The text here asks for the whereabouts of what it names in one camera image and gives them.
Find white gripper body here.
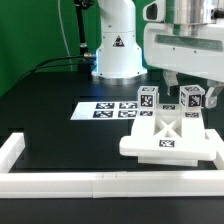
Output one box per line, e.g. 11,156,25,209
143,23,224,82

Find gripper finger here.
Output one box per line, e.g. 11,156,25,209
205,80,224,109
163,70,179,97

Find white tagged cube nut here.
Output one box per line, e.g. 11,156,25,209
179,85,205,109
137,86,159,109

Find white chair backrest frame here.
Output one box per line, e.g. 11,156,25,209
119,104,216,161

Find white chair seat part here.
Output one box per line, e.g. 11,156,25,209
138,156,198,167

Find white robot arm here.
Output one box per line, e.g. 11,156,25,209
92,0,224,108

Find white marker tag sheet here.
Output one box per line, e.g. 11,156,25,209
71,101,138,120

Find white U-shaped obstacle fence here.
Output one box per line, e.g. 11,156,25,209
0,130,224,198

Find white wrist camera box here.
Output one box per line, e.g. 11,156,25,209
143,0,174,23

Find black camera stand pole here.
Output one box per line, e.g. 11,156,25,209
73,0,94,74

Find black cable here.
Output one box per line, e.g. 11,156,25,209
16,53,98,83

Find grey hanging cable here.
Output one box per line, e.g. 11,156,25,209
57,0,74,72

